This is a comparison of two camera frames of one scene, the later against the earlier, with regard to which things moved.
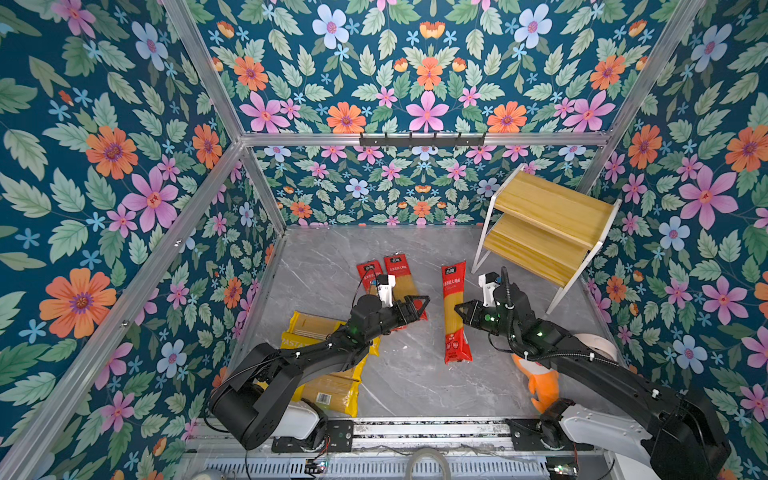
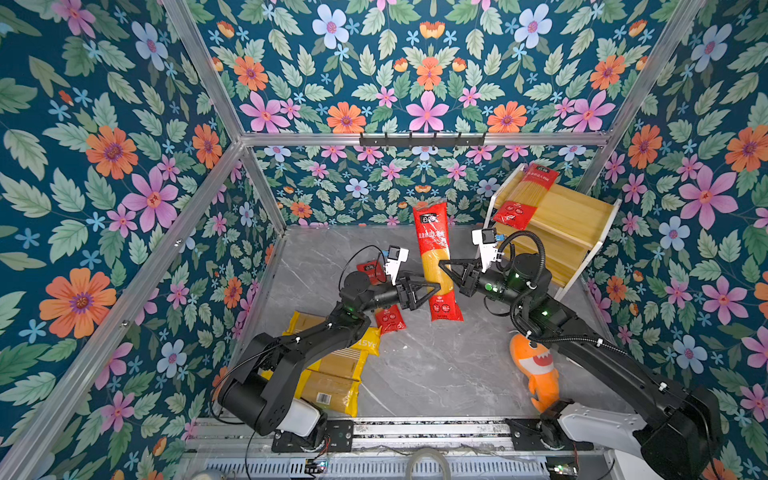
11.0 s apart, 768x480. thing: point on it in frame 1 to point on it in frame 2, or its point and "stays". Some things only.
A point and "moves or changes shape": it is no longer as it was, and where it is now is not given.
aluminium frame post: (226, 111) stays
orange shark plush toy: (542, 381) stays
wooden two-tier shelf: (546, 226) stays
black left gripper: (410, 315) to (408, 296)
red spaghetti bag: (456, 346) to (523, 193)
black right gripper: (474, 310) to (468, 282)
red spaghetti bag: (405, 286) moves or changes shape
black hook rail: (422, 141) stays
